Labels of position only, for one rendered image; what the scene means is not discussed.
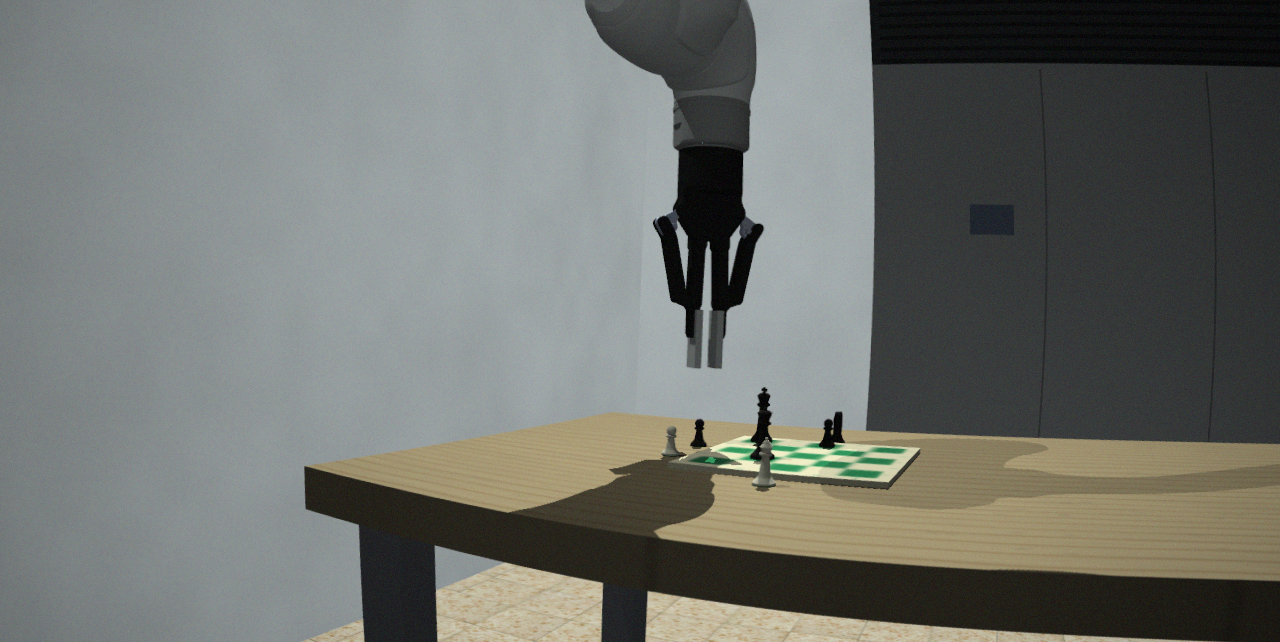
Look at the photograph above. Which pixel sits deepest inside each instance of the white bishop chess piece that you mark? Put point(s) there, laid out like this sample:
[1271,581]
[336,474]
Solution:
[764,478]

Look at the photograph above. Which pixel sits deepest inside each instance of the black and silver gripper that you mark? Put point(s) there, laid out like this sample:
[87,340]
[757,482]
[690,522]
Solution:
[709,209]

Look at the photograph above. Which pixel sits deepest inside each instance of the white pawn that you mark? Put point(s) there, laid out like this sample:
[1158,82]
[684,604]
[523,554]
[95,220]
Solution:
[670,449]

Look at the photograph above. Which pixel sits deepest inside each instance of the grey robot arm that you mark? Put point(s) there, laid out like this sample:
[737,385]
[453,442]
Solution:
[673,38]

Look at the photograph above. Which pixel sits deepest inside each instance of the green and cream chessboard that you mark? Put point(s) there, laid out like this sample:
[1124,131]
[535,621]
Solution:
[804,461]

